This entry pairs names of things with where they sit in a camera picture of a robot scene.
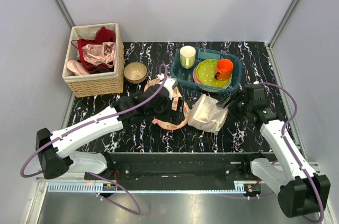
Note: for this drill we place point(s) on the teal plastic dish tray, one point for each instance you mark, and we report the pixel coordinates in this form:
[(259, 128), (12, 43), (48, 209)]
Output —
[(185, 76)]

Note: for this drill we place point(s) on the red lace bra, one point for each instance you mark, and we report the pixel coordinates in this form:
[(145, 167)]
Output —
[(102, 35)]

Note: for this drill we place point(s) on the orange mug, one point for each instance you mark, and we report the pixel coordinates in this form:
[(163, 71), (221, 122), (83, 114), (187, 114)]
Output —
[(224, 69)]

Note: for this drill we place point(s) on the cream ceramic cup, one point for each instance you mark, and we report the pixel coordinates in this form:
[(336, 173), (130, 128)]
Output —
[(187, 56)]

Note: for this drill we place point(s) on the beige ceramic bowl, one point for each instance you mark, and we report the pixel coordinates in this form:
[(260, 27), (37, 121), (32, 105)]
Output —
[(135, 72)]

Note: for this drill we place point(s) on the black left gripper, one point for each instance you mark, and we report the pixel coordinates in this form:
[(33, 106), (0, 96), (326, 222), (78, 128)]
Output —
[(172, 116)]

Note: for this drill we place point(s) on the aluminium frame rail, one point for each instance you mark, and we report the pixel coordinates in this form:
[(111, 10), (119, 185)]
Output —
[(159, 184)]

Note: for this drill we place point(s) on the green polka dot plate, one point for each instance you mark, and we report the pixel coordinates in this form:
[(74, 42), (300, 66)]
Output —
[(205, 73)]

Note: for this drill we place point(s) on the wicker laundry basket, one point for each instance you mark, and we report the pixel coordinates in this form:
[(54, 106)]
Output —
[(94, 84)]

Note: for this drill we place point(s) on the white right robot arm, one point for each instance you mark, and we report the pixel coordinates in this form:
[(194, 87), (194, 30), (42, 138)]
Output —
[(299, 189)]

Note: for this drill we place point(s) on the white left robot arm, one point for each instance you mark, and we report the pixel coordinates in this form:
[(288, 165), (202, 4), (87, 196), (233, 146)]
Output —
[(58, 153)]

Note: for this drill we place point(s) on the pink satin garment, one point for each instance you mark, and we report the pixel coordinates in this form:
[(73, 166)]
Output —
[(94, 59)]

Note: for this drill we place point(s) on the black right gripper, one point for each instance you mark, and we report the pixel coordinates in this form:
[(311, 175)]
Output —
[(224, 102)]

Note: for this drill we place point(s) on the white mesh cylindrical laundry bag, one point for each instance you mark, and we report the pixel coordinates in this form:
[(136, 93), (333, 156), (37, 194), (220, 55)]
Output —
[(206, 115)]

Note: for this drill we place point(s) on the pink plate under green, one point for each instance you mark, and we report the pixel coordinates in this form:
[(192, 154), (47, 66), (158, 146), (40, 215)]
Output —
[(196, 80)]

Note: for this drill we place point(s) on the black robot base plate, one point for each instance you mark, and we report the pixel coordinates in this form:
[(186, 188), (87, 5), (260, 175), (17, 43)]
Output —
[(126, 166)]

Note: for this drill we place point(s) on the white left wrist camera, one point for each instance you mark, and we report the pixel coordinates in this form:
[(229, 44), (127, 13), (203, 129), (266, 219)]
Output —
[(169, 83)]

